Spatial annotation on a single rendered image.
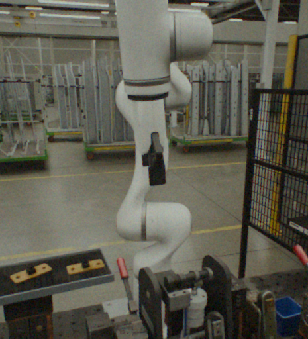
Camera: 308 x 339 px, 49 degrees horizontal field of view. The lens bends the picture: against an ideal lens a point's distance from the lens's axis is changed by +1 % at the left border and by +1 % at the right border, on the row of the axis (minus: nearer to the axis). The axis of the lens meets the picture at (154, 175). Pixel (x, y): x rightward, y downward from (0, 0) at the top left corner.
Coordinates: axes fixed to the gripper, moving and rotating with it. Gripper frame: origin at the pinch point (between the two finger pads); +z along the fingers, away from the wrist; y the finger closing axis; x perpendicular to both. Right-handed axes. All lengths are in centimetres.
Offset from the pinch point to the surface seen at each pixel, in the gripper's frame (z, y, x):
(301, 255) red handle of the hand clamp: 33, -4, 39
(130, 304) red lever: 31.0, 4.0, -7.8
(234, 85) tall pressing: 147, -714, 314
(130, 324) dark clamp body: 31.6, 8.6, -8.5
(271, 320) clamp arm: 38.0, 9.3, 24.2
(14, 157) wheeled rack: 196, -539, -170
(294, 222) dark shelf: 53, -44, 63
